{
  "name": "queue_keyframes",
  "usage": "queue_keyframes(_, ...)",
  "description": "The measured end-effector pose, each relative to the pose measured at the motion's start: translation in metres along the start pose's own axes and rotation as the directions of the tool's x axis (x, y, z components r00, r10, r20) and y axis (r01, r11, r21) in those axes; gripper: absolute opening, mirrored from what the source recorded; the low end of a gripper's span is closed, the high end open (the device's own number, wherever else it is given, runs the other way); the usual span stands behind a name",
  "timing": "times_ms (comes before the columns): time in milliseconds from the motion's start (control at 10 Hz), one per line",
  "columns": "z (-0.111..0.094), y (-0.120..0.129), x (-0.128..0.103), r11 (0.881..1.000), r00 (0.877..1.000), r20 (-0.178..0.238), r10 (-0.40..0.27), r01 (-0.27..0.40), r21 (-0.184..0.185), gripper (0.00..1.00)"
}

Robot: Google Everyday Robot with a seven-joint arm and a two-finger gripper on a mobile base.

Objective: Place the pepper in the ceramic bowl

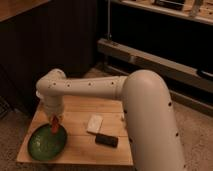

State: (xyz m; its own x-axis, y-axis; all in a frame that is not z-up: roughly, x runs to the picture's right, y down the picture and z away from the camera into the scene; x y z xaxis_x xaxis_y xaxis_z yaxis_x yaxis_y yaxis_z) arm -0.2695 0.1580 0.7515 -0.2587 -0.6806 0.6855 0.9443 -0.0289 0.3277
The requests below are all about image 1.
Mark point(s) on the white rectangular block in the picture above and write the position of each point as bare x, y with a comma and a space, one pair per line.
94, 124

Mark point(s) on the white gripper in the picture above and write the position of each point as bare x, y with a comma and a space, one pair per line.
54, 108

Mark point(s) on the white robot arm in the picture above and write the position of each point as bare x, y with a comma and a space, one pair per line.
147, 106

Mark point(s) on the red pepper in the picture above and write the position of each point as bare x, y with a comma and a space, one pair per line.
55, 125

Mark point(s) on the grey metal shelf beam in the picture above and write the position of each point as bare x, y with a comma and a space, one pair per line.
173, 70

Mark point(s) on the vertical metal pole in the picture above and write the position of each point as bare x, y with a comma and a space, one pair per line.
108, 19

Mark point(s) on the upper wooden shelf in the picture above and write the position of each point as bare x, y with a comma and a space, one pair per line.
194, 10

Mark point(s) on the green ceramic bowl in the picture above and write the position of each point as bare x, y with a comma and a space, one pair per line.
44, 145

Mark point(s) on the black rectangular block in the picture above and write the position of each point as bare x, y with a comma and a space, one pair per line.
111, 141

